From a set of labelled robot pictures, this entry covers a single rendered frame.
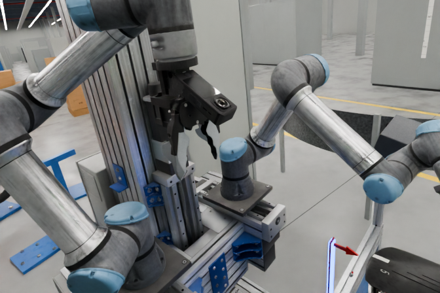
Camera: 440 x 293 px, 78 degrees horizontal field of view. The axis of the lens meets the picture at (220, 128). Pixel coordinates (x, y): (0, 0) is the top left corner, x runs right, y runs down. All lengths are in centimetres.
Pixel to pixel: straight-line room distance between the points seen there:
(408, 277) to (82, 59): 82
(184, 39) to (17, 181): 46
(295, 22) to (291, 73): 931
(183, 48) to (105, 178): 88
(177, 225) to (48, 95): 64
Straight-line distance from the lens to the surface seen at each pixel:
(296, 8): 1014
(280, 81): 82
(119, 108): 92
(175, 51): 44
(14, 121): 72
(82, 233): 73
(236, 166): 110
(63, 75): 70
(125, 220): 81
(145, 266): 91
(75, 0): 51
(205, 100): 42
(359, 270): 119
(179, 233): 113
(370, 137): 244
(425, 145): 84
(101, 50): 65
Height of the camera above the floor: 173
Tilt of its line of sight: 21 degrees down
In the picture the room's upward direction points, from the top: 7 degrees counter-clockwise
